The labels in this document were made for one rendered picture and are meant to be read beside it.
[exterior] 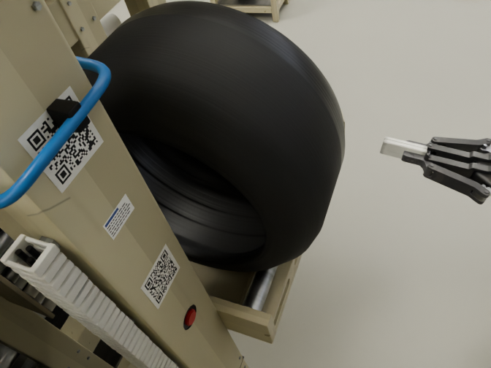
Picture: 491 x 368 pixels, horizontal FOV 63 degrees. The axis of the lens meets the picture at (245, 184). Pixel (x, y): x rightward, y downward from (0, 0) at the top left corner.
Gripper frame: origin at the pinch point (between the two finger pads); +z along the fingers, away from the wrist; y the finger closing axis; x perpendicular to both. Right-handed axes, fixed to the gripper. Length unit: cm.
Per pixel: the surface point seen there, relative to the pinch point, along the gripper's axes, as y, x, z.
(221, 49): 4.3, -15.6, 30.5
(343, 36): -234, 128, 42
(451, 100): -170, 117, -37
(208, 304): 27.9, 26.6, 26.5
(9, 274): 37, 25, 67
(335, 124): -1.4, -0.7, 12.2
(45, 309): 39, 39, 64
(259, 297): 20.3, 34.1, 18.6
